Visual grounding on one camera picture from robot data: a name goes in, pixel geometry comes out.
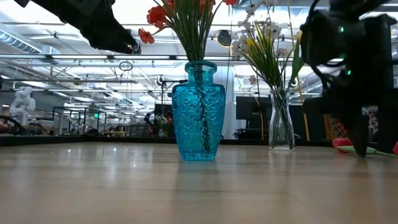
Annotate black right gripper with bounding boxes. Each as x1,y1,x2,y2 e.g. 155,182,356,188
303,77,398,158

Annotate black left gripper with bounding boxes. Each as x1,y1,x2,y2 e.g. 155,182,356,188
67,0,135,55

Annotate red artificial flower bunch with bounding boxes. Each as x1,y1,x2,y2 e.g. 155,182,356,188
138,0,238,63

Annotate blue cut glass vase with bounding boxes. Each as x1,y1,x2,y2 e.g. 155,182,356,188
172,60,227,162

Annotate clear glass vase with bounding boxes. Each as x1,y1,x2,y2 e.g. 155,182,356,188
269,88,295,151

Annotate background red flowers in vase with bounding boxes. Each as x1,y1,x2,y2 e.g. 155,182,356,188
154,112,174,138

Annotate white purple dotted cloth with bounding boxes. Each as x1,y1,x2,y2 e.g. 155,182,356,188
362,107,379,135

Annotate orange patterned cloth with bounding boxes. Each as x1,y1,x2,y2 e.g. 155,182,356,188
323,114,353,140

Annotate black partition panel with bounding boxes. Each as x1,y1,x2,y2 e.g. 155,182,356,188
294,105,325,141

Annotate white robot figure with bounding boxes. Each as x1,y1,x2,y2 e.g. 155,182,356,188
9,86,36,125

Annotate black monitor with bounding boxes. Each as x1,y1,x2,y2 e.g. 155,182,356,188
236,95,271,139

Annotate black metal table frame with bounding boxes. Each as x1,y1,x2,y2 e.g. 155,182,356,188
0,134,398,148

